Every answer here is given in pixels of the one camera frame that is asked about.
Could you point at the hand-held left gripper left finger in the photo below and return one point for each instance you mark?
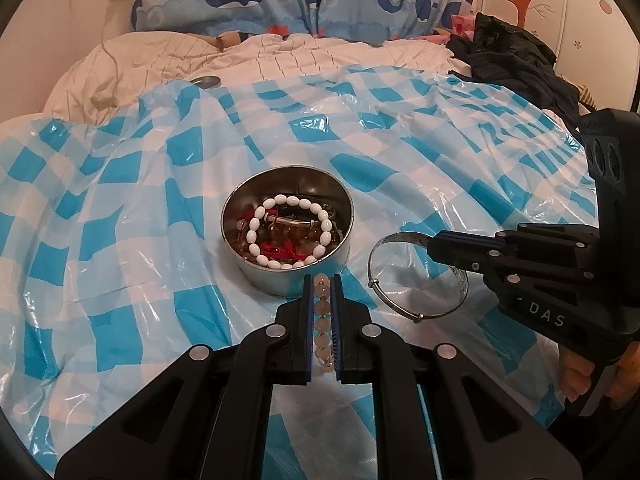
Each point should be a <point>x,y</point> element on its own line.
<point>309,310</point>

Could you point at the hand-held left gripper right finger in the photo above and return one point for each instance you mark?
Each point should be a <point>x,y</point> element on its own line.
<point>337,310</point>

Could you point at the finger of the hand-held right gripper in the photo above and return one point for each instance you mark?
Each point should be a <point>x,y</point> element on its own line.
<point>540,272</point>
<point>460,248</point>

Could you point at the round metal tin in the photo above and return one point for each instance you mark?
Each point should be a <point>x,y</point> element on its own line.
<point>280,282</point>

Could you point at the wide silver bangle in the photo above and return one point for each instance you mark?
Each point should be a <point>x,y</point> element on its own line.
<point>400,236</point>

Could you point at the person's right hand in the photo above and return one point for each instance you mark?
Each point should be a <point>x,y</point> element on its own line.
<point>575,380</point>

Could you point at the thin silver bangle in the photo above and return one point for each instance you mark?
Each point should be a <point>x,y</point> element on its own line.
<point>290,221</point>

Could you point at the blue checkered plastic sheet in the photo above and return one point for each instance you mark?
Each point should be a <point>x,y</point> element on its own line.
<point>150,210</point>

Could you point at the black clothing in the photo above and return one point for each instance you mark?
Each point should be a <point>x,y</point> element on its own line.
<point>510,55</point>

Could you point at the pink patterned cloth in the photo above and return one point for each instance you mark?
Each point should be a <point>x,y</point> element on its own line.
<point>460,23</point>

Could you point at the white quilt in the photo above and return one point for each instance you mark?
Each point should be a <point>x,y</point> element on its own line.
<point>300,60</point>

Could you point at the small round metal lid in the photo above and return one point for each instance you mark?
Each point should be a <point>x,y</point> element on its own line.
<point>206,81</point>

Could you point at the white wardrobe with tree sticker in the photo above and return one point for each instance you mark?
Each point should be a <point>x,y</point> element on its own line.
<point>575,10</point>

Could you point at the brown and black object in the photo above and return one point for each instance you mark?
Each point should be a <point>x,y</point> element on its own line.
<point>227,41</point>

